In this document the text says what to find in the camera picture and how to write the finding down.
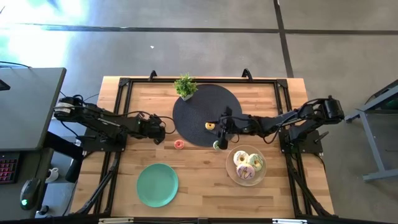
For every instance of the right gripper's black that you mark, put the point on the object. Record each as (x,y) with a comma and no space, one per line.
(239,124)

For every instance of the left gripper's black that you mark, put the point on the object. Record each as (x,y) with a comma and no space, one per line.
(150,127)

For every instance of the small yellow donut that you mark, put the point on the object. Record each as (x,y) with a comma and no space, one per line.
(207,127)

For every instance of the small green donut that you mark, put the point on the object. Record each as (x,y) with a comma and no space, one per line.
(215,145)

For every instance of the large white frosted donut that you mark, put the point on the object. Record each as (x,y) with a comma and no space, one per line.
(237,160)

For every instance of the large pink frosted donut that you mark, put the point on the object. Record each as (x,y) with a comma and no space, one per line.
(241,174)

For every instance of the large green frosted donut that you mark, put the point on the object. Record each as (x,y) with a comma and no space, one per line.
(259,163)

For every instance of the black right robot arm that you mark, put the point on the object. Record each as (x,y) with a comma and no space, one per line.
(280,119)

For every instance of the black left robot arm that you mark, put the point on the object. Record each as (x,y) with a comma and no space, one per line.
(99,119)

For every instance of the small red donut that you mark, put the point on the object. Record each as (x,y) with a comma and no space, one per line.
(176,146)

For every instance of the round black woven placemat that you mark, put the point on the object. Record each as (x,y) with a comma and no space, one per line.
(199,105)

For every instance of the beige plate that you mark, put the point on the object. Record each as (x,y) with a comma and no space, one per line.
(231,172)

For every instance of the green plate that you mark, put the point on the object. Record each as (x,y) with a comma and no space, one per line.
(157,185)

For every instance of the small green potted plant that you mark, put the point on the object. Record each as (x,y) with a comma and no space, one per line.
(185,85)

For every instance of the black support strut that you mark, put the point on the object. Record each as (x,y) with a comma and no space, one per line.
(74,171)

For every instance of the white ceramic pitcher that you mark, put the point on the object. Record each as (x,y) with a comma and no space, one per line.
(52,175)

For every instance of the grey desk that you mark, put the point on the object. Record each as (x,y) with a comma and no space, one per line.
(28,109)

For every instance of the small black device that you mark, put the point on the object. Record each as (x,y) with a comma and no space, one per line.
(43,210)

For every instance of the black computer mouse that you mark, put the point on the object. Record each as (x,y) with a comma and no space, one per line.
(30,193)

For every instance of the black backlit keyboard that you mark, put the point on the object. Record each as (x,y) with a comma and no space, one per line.
(8,169)

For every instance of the black flat device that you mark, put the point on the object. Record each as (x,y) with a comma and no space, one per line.
(3,85)

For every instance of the black aluminium table frame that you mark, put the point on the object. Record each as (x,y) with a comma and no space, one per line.
(202,80)

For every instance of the silver metal bracket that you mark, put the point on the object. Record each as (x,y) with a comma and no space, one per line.
(115,220)
(289,221)

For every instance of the grey metal table frame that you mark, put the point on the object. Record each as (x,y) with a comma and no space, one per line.
(370,133)

